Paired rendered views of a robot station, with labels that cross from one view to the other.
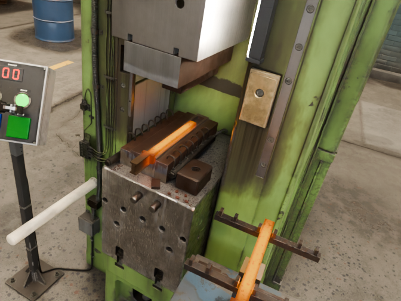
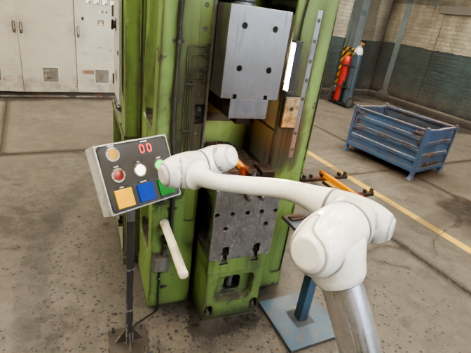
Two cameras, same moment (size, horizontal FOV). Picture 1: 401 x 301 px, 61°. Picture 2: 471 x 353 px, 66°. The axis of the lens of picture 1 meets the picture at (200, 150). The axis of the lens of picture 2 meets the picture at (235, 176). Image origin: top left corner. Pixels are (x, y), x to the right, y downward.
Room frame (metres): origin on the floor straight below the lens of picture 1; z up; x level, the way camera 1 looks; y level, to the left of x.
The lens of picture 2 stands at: (-0.18, 1.45, 1.74)
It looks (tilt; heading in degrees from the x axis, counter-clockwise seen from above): 25 degrees down; 313
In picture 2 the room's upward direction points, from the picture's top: 8 degrees clockwise
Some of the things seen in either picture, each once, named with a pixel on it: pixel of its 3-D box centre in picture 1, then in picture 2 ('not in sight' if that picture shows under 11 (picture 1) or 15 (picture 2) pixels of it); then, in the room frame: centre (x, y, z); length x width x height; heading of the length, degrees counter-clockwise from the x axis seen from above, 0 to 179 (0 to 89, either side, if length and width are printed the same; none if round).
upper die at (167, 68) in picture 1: (184, 51); (233, 98); (1.19, 0.12, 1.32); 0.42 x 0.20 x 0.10; 158
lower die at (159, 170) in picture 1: (173, 140); (224, 160); (1.19, 0.12, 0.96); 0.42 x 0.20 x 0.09; 158
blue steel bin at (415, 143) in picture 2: not in sight; (397, 137); (1.74, -3.84, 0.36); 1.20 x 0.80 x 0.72; 170
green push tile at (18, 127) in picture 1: (18, 127); (165, 185); (1.01, 0.64, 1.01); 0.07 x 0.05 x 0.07; 93
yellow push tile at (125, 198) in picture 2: not in sight; (124, 198); (0.99, 0.84, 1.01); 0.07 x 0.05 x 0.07; 93
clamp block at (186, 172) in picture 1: (194, 176); (263, 171); (0.99, 0.00, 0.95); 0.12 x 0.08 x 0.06; 158
